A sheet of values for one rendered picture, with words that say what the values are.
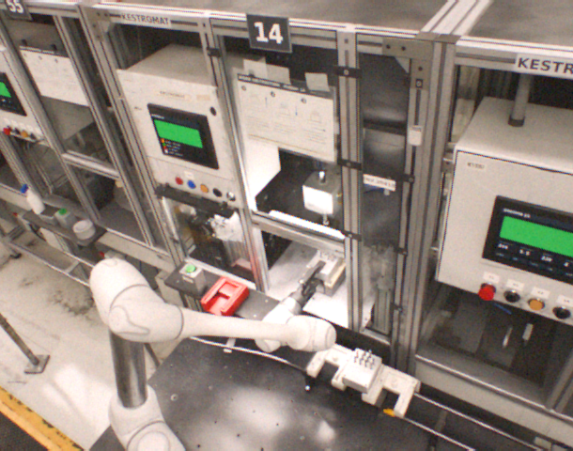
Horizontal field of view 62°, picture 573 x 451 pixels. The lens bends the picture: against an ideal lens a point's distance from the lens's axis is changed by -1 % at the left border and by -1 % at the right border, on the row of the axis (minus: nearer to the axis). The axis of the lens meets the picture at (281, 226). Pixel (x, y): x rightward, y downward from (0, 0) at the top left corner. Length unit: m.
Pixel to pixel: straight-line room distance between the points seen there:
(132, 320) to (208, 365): 0.90
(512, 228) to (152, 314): 0.91
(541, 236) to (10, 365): 3.08
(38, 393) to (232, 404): 1.57
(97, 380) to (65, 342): 0.41
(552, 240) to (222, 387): 1.37
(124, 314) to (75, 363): 2.03
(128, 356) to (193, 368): 0.60
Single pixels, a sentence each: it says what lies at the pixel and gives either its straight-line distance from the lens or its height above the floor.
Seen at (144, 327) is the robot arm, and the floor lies 1.47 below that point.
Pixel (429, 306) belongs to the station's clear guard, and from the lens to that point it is 1.62.
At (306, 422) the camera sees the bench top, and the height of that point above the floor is 0.68.
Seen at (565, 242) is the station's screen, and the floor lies 1.63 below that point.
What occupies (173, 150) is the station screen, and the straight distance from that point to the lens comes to 1.70.
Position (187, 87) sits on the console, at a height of 1.81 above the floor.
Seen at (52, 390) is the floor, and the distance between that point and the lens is 3.26.
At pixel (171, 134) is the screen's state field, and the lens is 1.65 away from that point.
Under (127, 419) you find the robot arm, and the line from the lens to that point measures 1.80.
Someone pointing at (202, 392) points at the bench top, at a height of 0.68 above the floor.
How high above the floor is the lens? 2.43
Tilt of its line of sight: 42 degrees down
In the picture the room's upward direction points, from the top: 9 degrees counter-clockwise
